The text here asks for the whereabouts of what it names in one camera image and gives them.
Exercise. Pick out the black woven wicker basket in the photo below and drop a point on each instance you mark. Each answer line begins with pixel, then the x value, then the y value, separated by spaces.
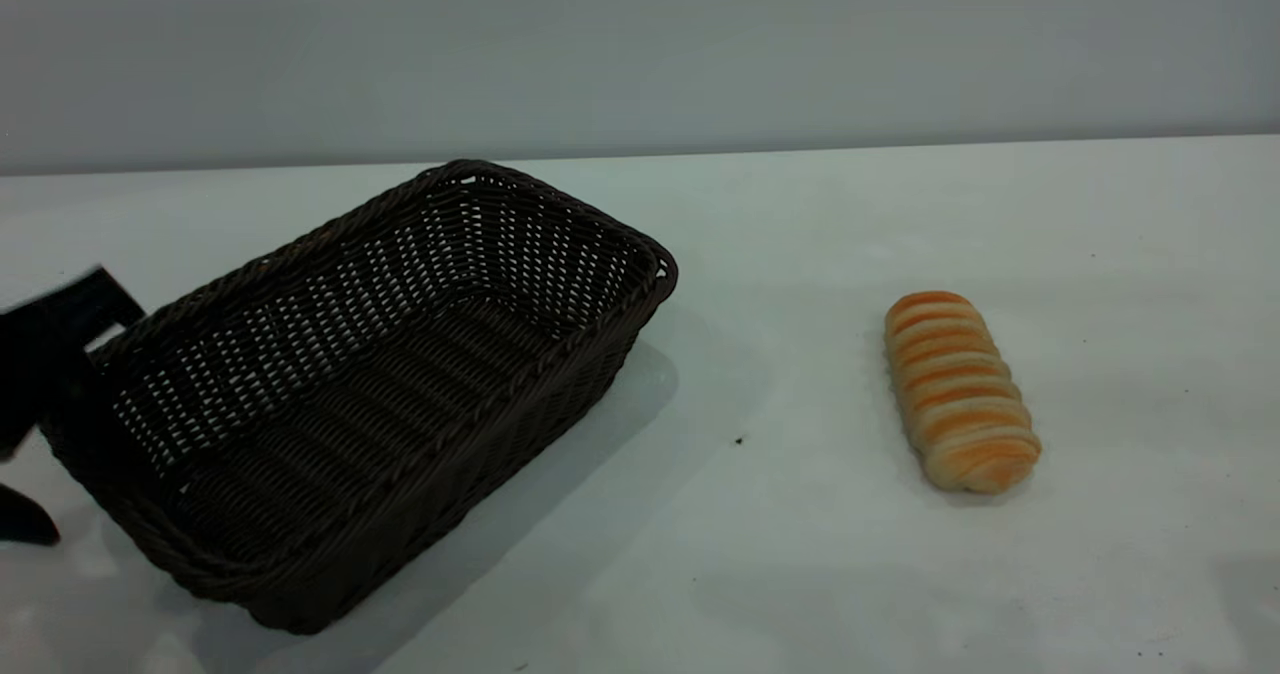
pixel 400 424

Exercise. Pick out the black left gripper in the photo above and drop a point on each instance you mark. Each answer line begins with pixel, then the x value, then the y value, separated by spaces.
pixel 35 374

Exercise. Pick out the striped orange bread roll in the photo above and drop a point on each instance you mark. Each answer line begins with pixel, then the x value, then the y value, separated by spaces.
pixel 958 394

